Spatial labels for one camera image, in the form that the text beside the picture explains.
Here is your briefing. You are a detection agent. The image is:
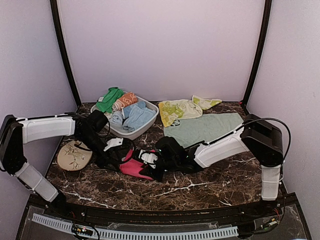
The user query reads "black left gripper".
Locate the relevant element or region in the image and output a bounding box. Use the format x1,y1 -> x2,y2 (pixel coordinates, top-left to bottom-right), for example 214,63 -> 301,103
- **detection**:
77,131 -> 123,173

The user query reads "pink microfibre towel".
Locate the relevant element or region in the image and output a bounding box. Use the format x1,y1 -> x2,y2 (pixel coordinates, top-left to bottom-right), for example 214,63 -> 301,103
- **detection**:
119,149 -> 154,181

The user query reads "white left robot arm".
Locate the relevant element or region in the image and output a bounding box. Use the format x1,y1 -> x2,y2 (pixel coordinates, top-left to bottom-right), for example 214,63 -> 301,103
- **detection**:
0,110 -> 120,218

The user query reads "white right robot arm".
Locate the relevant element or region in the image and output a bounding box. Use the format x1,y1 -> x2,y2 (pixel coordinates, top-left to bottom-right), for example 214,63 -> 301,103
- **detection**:
137,114 -> 286,217

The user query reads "grey plastic basin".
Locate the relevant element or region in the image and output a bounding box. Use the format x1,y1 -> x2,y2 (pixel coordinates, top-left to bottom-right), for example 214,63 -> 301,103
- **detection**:
105,96 -> 160,140

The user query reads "green rolled towel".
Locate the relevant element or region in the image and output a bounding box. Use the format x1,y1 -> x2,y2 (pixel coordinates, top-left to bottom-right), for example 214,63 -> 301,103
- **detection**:
96,87 -> 124,113

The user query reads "small blue rolled towel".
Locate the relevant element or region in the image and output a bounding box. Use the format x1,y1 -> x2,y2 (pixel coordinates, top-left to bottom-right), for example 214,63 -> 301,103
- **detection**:
109,111 -> 124,127

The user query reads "round painted ceramic plate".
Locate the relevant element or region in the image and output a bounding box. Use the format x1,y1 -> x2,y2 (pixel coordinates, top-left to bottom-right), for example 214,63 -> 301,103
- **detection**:
56,140 -> 93,172

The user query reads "yellow green patterned towel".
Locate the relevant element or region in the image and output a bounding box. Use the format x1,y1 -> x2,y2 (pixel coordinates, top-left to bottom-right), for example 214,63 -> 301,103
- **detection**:
158,95 -> 222,128

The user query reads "mint green panda towel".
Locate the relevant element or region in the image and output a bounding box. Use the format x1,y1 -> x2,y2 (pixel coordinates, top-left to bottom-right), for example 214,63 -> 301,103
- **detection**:
163,113 -> 243,148

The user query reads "light blue rolled towel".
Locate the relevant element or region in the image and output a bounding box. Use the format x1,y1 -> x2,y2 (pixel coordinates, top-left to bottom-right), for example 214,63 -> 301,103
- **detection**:
122,101 -> 156,133

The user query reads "orange rolled towel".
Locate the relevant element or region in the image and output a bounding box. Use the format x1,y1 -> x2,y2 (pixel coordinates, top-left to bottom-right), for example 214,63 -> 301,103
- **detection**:
111,92 -> 138,112

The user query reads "black left camera cable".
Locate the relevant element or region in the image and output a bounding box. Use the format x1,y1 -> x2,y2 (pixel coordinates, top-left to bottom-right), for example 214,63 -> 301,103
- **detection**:
74,113 -> 136,166

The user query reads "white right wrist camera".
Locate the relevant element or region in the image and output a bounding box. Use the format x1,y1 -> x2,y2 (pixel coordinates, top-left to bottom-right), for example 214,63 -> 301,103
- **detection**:
138,150 -> 159,168

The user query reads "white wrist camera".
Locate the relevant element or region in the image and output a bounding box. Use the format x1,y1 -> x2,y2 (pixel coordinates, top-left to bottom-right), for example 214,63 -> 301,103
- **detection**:
103,137 -> 123,152
138,150 -> 159,168

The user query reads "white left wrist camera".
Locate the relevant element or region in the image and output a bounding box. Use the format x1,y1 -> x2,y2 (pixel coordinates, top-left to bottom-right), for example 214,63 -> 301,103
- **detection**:
103,137 -> 123,152

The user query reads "black front table rail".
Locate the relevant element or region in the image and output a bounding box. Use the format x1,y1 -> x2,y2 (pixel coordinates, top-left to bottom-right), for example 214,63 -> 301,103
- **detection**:
27,193 -> 298,226

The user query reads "grey slotted cable duct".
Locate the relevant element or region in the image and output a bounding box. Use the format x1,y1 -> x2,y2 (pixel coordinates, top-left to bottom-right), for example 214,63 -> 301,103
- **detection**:
31,213 -> 239,240

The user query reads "black left corner post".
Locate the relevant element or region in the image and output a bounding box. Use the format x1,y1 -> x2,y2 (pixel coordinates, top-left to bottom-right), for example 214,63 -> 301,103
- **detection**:
49,0 -> 82,107

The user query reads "black corner post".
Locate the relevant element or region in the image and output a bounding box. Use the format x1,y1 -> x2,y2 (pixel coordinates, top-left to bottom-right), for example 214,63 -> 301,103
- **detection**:
241,0 -> 272,108
49,0 -> 82,107

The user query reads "black right corner post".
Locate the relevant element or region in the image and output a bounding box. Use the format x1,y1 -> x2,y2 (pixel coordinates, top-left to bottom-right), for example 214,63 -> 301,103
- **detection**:
241,0 -> 272,108

